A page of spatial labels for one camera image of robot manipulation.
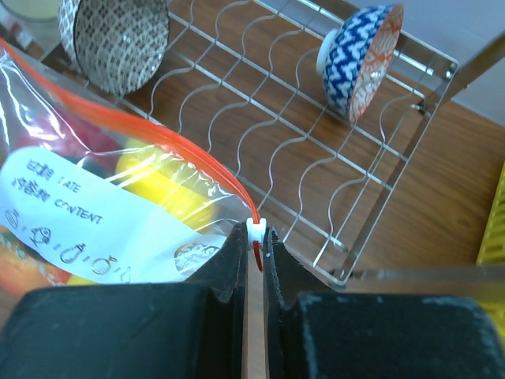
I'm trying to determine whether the yellow plastic basket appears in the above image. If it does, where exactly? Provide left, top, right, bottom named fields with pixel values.
left=477, top=167, right=505, bottom=265

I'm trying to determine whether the cream enamel mug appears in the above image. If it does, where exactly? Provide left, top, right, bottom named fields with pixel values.
left=1, top=0, right=60, bottom=22

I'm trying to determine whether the clear orange zip bag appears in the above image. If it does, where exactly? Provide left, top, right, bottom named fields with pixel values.
left=1, top=42, right=266, bottom=296

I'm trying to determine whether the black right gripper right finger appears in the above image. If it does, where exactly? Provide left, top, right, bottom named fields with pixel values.
left=264, top=228, right=504, bottom=378

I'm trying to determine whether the red apple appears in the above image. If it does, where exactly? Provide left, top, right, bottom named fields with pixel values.
left=16, top=107, right=122, bottom=167

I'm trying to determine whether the blue patterned bowl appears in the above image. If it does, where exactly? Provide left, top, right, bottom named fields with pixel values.
left=316, top=3, right=404, bottom=123

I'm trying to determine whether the grey patterned bowl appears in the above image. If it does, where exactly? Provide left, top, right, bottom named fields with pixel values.
left=58, top=1, right=170, bottom=96

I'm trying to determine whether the yellow lemon fruit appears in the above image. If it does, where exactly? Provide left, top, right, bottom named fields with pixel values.
left=115, top=144, right=215, bottom=231

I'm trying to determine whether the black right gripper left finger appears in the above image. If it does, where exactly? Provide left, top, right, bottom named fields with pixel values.
left=1, top=223, right=248, bottom=378

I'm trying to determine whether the metal dish rack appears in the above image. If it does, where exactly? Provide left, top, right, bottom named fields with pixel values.
left=113, top=1, right=504, bottom=297

